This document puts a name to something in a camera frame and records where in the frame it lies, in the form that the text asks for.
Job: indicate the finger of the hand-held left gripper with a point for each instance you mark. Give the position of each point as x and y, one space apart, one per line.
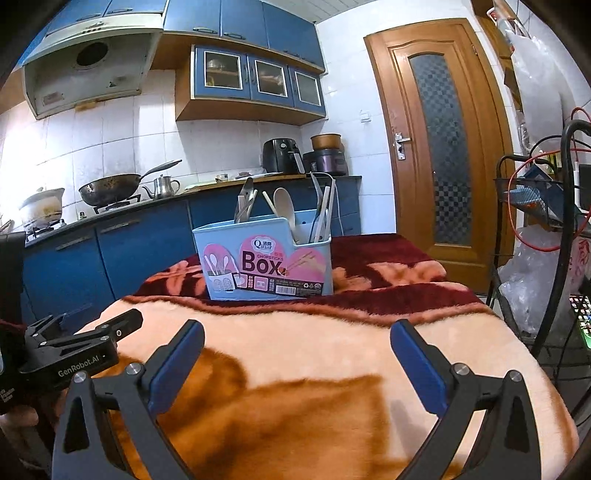
117 325
46 326

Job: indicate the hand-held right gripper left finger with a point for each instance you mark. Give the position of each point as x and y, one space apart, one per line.
180 364

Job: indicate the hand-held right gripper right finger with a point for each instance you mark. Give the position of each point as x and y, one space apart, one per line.
415 364

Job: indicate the light blue utensil box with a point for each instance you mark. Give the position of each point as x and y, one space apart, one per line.
221 235

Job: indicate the metal spatula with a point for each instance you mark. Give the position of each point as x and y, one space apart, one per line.
244 198

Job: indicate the wooden spoon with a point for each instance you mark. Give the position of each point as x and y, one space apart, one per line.
282 203

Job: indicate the person's left forearm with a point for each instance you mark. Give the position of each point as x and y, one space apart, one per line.
18 457

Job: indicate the person's left hand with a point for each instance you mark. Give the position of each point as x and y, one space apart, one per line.
18 419

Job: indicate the white cooking pot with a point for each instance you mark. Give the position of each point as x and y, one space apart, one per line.
41 207

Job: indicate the blue lower cabinets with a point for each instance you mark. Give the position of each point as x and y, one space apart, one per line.
138 249

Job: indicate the blue cabinets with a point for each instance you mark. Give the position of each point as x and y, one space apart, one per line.
138 249
240 23

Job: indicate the red and peach blanket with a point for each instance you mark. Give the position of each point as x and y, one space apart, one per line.
323 346

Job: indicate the gas stove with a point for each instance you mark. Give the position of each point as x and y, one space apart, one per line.
115 203

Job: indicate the black wok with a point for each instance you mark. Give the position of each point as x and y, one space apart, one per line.
108 190

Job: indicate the metal kettle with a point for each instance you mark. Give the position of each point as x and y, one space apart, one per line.
161 187

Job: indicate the wooden door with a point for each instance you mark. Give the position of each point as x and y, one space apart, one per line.
397 207

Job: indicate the phone with lit screen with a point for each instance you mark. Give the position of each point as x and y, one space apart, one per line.
582 318

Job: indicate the wooden cutting board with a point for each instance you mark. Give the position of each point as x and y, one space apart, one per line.
221 182

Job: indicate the wooden chopstick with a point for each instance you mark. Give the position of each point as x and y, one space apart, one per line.
268 201

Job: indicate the dark rice cooker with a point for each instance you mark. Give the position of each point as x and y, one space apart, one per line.
328 161

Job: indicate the grey range hood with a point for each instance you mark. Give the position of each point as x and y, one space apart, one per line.
87 69

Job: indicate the black air fryer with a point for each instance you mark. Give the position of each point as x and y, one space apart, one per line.
277 154

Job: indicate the brown inner pot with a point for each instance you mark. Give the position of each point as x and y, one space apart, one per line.
326 141

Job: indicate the hanging clear plastic bag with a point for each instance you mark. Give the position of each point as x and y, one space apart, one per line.
535 69

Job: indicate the blue upper cabinets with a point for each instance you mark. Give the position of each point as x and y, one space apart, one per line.
240 23

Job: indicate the white light switch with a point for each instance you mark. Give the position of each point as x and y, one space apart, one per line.
365 116

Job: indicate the glass door wall cabinet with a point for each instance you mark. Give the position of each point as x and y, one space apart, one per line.
249 87

